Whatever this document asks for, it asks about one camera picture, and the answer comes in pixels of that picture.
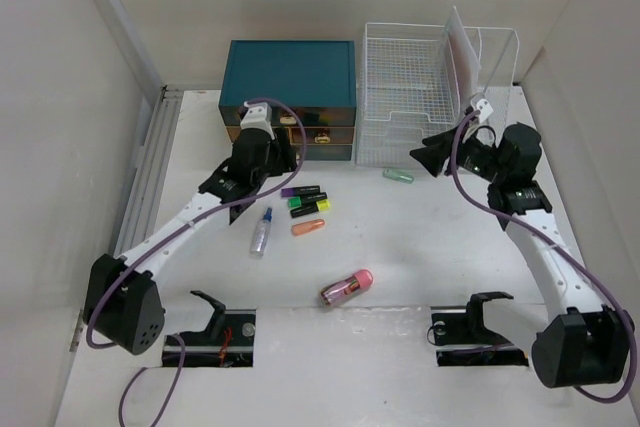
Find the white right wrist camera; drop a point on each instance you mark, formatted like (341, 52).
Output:
(480, 106)

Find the yellow highlighter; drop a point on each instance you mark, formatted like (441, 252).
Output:
(311, 208)

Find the green capsule stapler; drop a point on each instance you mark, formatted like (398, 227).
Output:
(397, 175)

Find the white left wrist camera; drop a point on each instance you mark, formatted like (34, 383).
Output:
(258, 116)

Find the pink capped clip tube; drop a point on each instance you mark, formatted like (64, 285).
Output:
(341, 291)

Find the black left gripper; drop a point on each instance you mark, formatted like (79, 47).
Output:
(282, 152)

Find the purple highlighter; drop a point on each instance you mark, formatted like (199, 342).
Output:
(300, 191)

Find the small clear spray bottle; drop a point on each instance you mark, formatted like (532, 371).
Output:
(261, 234)

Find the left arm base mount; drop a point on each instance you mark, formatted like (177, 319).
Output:
(202, 332)

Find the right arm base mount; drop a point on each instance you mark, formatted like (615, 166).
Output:
(461, 338)

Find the teal drawer cabinet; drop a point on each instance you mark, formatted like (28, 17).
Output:
(299, 73)

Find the bottom dark drawer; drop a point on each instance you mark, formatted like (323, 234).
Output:
(328, 152)

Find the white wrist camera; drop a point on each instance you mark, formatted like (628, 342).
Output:
(258, 116)
(480, 106)

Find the white wire stacking tray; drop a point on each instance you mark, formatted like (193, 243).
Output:
(407, 92)

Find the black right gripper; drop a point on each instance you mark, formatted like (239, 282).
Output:
(438, 149)

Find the transparent drawer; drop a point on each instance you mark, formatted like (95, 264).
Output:
(309, 116)

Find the white wire file holder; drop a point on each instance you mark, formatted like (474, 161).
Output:
(497, 50)

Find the middle right small drawer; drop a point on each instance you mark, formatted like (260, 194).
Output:
(324, 135)

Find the green highlighter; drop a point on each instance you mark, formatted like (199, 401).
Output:
(298, 201)

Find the aluminium rail on left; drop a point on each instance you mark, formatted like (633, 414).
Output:
(145, 177)

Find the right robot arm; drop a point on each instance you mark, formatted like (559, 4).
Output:
(585, 338)

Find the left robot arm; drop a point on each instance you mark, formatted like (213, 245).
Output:
(125, 306)

